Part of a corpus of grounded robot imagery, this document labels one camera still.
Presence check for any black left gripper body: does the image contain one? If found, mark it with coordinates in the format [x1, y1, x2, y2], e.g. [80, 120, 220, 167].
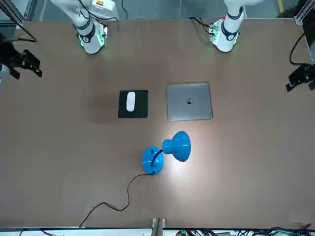
[304, 63, 315, 82]

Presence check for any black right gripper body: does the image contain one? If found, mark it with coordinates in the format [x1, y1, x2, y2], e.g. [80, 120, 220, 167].
[0, 33, 25, 71]

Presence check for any blue desk lamp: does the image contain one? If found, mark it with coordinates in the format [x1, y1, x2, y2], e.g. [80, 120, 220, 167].
[142, 130, 192, 176]

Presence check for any white control cabinet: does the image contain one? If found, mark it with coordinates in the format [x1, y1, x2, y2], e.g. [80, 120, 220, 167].
[91, 0, 119, 20]

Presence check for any white computer mouse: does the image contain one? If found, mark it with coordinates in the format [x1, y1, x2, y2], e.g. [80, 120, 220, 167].
[126, 91, 136, 112]

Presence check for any silver closed laptop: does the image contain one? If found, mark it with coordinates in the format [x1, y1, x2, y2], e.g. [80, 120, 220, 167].
[166, 82, 213, 121]

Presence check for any black mouse mat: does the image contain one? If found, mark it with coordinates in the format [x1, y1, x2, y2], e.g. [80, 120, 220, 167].
[118, 89, 149, 119]

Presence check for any black frame strut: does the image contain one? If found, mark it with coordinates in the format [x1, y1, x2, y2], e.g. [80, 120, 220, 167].
[0, 0, 37, 43]

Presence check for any aluminium frame post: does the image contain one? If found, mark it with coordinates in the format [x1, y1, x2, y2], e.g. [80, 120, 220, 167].
[294, 9, 315, 26]
[152, 218, 166, 236]

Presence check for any black left base cable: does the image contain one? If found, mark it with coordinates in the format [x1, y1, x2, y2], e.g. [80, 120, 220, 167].
[189, 16, 213, 34]

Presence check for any black lamp power cord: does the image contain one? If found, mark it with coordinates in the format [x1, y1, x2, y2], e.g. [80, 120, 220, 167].
[79, 172, 155, 229]

